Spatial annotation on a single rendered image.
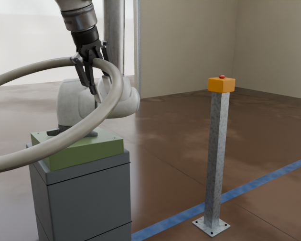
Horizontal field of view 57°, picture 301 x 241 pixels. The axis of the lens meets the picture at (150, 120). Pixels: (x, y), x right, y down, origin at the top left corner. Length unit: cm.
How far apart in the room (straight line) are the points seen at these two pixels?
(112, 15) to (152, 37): 500
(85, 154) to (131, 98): 34
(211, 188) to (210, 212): 19
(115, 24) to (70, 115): 46
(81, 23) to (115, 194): 88
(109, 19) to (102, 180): 72
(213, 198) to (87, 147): 109
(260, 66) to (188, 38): 200
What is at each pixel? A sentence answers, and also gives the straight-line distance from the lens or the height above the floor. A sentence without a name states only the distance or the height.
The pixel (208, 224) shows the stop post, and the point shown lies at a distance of 219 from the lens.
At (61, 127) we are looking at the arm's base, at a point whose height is 92.
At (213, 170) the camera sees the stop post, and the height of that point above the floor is 47.
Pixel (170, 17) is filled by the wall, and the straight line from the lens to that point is 660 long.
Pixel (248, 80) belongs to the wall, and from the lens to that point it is 787.
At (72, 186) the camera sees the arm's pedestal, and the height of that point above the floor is 70.
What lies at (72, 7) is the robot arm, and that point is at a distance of 79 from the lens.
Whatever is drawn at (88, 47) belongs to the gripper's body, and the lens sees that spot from 85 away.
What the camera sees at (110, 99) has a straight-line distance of 62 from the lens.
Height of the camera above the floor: 133
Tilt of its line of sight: 17 degrees down
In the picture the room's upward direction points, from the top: straight up
